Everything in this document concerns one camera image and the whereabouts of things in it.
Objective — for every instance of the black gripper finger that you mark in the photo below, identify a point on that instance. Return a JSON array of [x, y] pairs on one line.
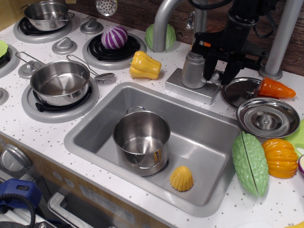
[[209, 67], [233, 67]]

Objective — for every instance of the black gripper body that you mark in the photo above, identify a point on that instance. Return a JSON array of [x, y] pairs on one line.
[[231, 50]]

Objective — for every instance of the silver faucet lever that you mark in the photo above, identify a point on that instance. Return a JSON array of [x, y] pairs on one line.
[[216, 78]]

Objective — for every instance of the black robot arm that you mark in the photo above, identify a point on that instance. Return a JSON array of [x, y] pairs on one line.
[[244, 15]]

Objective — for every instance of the grey vertical pole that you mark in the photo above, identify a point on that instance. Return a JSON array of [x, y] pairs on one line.
[[272, 68]]

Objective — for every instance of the steel lid with knob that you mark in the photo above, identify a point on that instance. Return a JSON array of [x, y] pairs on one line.
[[240, 90]]

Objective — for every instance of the silver toy faucet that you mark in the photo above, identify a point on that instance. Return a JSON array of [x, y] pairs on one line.
[[188, 80]]

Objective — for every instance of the orange toy carrot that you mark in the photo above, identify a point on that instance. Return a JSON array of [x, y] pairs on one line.
[[275, 89]]

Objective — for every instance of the green toy cabbage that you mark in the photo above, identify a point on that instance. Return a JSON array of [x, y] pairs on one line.
[[160, 38]]

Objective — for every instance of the steel lid upside down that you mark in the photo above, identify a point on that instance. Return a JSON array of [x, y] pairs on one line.
[[268, 117]]

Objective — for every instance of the yellow toy bell pepper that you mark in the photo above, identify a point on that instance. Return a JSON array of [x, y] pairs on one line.
[[143, 66]]

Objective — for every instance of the green toy bitter gourd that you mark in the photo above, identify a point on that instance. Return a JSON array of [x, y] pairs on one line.
[[250, 164]]

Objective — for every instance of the grey sink basin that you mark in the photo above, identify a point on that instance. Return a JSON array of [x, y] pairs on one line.
[[174, 150]]

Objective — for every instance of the light green toy plate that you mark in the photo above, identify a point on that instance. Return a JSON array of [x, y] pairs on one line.
[[297, 139]]

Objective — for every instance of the purple striped toy onion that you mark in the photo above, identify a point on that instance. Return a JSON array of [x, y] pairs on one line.
[[114, 37]]

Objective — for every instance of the steel pot in sink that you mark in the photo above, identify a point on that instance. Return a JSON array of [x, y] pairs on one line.
[[141, 138]]

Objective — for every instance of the orange toy pumpkin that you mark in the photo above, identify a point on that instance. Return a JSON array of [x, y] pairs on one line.
[[281, 158]]

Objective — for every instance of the small steel strainer spoon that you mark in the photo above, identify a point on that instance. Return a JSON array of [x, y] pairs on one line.
[[98, 77]]

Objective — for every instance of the hanging perforated steel ladle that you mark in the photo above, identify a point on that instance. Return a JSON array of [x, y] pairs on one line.
[[106, 7]]

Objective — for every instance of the purple toy onion slice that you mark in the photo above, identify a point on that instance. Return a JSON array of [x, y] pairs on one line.
[[301, 165]]

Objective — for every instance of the yellow toy corn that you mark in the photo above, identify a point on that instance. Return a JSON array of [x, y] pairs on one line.
[[181, 179]]

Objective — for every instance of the grey stove knob back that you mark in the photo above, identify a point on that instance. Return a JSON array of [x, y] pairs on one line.
[[91, 27]]

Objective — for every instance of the grey stove knob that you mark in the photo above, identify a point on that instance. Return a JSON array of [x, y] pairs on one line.
[[27, 69], [64, 46], [91, 27]]

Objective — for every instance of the grey stove knob middle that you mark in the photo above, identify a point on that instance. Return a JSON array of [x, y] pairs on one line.
[[64, 46]]

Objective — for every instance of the steel pan front burner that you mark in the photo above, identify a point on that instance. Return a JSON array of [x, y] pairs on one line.
[[61, 82]]

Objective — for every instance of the steel pot back burner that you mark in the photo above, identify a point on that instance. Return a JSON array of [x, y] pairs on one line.
[[48, 15]]

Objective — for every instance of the grey stove knob left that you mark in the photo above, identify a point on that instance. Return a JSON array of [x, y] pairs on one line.
[[27, 69]]

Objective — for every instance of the green toy leaf left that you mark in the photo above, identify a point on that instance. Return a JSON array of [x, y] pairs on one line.
[[3, 48]]

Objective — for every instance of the grey oven knob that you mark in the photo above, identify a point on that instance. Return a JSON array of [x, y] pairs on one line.
[[13, 159]]

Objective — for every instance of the blue clamp with cable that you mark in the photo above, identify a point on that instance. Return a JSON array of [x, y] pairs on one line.
[[20, 194]]

